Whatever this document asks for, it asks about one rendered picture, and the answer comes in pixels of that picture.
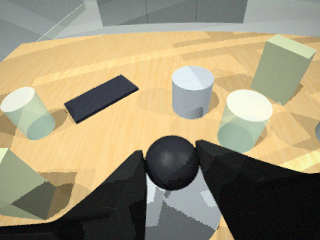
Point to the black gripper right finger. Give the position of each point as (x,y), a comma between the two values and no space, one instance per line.
(258,200)

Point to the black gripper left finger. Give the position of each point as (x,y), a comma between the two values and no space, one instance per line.
(113,211)

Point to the pale green block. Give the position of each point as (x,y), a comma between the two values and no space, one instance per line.
(282,66)
(23,191)

